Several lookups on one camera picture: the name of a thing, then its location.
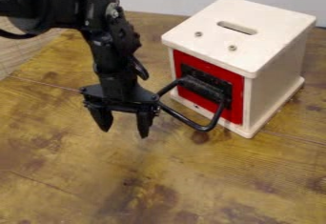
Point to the white wooden box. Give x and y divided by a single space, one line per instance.
250 45

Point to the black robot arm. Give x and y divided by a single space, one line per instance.
94 17

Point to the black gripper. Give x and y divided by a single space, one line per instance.
118 93

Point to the red drawer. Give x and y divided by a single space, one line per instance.
234 113

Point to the black metal drawer handle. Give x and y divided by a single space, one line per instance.
191 107

